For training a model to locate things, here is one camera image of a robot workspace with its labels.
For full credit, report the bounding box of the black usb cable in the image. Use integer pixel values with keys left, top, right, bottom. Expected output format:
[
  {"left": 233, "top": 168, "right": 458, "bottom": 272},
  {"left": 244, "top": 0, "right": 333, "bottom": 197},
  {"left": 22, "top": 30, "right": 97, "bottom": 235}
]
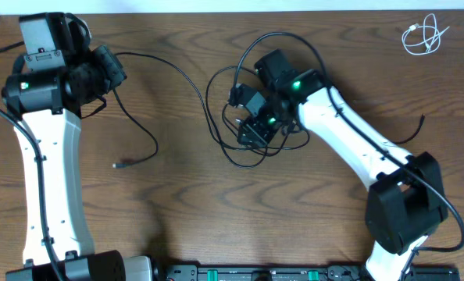
[{"left": 205, "top": 65, "right": 311, "bottom": 169}]

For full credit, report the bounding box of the white usb cable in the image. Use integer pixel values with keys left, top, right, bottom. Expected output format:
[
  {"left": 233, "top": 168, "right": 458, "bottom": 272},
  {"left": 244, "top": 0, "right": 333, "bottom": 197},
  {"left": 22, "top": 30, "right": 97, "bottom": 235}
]
[{"left": 401, "top": 13, "right": 451, "bottom": 56}]

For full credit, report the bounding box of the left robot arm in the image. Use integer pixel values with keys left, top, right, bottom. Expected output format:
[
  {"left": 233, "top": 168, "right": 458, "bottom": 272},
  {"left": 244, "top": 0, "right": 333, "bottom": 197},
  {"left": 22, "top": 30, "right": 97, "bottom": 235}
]
[{"left": 2, "top": 12, "right": 156, "bottom": 280}]

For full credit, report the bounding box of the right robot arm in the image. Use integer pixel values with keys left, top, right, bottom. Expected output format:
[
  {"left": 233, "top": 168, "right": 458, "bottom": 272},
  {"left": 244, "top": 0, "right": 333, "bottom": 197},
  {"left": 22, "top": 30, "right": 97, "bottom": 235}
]
[{"left": 229, "top": 49, "right": 449, "bottom": 280}]

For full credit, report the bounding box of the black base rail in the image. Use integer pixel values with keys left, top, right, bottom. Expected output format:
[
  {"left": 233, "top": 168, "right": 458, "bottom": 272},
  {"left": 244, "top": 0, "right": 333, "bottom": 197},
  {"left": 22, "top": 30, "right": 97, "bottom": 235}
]
[{"left": 152, "top": 264, "right": 461, "bottom": 281}]

